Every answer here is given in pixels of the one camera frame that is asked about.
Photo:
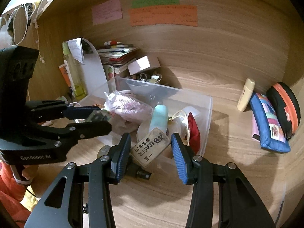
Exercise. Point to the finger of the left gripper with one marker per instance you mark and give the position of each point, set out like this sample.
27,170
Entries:
75,113
88,130

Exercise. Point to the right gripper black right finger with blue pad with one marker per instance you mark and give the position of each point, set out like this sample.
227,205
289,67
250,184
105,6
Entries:
239,203

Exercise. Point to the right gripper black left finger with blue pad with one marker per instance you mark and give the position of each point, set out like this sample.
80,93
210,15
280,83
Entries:
61,204

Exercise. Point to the gold gourd string ornament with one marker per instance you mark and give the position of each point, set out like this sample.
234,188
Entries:
101,106

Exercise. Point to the green spray bottle black cap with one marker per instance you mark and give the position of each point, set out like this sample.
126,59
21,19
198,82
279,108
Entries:
133,169

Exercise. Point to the white 4B eraser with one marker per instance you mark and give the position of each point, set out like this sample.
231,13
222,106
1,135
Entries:
150,147

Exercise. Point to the light blue plastic tube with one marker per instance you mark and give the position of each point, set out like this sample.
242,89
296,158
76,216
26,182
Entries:
159,118

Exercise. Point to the hand holding other gripper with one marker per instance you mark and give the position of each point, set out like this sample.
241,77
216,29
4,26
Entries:
28,173

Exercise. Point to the white curved stand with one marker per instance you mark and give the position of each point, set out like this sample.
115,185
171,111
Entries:
91,68

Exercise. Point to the tall green box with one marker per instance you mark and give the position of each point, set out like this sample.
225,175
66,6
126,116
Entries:
75,73

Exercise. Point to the pink comb in bag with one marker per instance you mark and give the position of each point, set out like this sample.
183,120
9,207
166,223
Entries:
129,108

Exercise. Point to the pink notebook under pouch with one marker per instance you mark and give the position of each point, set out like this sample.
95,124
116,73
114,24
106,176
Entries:
255,135

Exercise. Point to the stack of books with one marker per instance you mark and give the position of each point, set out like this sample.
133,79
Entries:
115,57

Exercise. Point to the clear plastic storage bin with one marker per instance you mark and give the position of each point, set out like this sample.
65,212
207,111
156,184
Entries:
153,94

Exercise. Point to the blue patchwork pencil pouch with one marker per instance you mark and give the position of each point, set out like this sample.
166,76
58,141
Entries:
271,134

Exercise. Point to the red fabric charm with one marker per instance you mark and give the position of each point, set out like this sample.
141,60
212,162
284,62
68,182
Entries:
194,134

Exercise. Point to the small white cardboard box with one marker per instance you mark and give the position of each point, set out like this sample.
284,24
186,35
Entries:
143,64

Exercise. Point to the cream lotion bottle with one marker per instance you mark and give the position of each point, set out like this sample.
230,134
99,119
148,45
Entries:
246,94

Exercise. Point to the pink sticky note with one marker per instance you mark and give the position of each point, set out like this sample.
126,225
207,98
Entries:
108,11

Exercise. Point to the black orange round case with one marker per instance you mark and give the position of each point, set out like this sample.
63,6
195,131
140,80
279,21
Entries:
286,107

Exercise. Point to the green sticky note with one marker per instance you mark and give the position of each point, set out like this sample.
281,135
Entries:
146,3

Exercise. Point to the orange sticky note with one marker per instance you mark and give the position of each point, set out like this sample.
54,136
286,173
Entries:
164,14

